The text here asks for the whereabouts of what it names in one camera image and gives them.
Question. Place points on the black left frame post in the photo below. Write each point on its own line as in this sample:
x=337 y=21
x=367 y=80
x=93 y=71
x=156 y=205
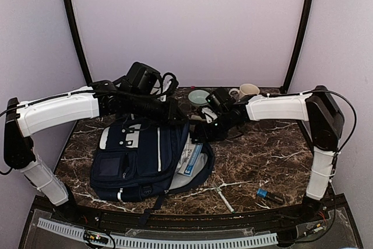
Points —
x=69 y=10

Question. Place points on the white slotted cable duct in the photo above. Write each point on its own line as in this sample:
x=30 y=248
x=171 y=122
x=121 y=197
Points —
x=137 y=238

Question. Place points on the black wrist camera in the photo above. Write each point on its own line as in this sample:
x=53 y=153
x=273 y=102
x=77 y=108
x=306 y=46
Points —
x=220 y=100
x=141 y=78

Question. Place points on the black marker with blue cap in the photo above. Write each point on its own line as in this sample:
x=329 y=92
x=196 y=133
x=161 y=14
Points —
x=270 y=196

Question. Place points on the black right frame post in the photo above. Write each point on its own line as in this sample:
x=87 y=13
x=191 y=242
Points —
x=306 y=9

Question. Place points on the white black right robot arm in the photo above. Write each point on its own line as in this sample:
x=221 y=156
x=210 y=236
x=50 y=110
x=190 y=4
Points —
x=316 y=110

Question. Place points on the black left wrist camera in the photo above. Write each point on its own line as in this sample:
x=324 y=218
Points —
x=141 y=78

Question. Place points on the black frame post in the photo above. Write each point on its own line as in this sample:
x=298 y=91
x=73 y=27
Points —
x=69 y=10
x=306 y=9

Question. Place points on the pale yellow highlighter marker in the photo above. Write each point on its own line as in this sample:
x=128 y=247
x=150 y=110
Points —
x=196 y=118

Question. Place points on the dog cover picture book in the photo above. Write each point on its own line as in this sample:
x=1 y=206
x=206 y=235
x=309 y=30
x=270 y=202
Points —
x=192 y=155

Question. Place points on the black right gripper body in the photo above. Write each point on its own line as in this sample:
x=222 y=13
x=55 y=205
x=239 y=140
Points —
x=218 y=131

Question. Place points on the light green ceramic bowl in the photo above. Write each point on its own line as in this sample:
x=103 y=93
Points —
x=197 y=98

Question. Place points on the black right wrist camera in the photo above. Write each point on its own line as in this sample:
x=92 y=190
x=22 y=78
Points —
x=220 y=100

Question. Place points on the navy blue student backpack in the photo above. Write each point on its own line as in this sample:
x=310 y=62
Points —
x=137 y=159

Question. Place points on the black front rail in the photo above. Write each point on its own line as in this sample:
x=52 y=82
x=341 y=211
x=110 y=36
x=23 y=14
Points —
x=203 y=210

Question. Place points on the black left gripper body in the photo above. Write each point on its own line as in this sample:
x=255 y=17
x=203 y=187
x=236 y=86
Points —
x=141 y=106

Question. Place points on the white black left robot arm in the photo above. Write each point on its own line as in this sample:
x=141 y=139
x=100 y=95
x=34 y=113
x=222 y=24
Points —
x=25 y=119

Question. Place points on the cream ceramic mug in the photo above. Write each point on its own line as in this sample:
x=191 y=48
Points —
x=244 y=90

